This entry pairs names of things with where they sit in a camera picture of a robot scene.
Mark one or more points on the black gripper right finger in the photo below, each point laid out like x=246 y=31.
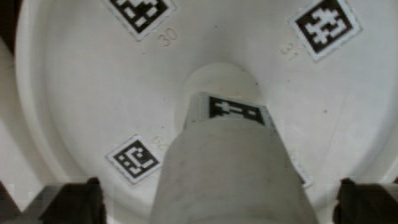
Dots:
x=366 y=203

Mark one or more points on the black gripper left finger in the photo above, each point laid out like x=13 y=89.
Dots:
x=77 y=207

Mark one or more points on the white cylindrical table leg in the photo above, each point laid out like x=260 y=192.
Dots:
x=230 y=182

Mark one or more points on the white round table top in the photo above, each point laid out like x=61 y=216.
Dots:
x=119 y=56

